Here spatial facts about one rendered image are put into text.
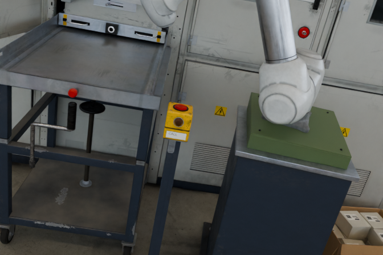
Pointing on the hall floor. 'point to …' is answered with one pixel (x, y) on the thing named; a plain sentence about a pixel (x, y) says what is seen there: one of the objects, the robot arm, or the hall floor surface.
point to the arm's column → (273, 209)
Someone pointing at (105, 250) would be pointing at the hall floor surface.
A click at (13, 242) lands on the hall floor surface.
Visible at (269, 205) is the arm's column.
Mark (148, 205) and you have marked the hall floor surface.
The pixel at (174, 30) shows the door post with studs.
